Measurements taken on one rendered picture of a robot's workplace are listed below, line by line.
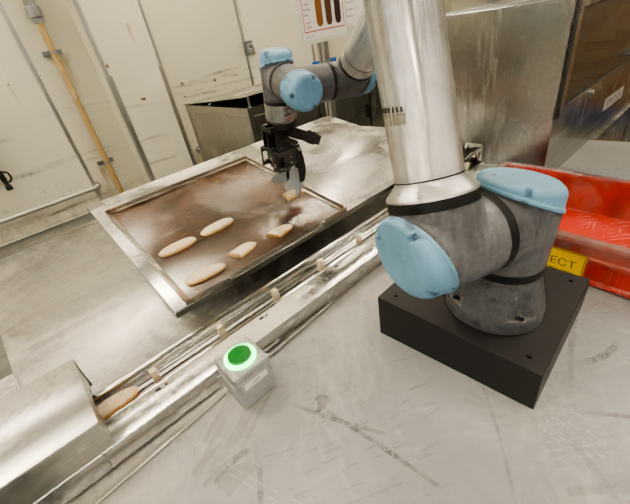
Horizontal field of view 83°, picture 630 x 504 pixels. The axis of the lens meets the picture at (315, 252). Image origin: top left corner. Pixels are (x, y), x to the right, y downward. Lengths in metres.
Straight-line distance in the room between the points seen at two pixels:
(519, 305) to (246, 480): 0.47
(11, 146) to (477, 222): 4.12
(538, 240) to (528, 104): 0.77
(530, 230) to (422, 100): 0.22
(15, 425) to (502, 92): 1.36
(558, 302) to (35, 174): 4.20
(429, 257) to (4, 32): 4.13
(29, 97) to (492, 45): 3.81
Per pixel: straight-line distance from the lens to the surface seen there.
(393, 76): 0.45
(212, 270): 0.85
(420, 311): 0.64
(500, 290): 0.59
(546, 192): 0.53
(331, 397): 0.64
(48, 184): 4.36
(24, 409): 0.74
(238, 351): 0.63
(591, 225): 1.11
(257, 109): 2.65
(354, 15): 6.36
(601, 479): 0.63
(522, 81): 1.27
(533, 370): 0.60
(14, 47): 4.30
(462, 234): 0.44
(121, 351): 0.90
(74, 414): 0.67
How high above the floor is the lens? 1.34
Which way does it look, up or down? 32 degrees down
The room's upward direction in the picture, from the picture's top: 11 degrees counter-clockwise
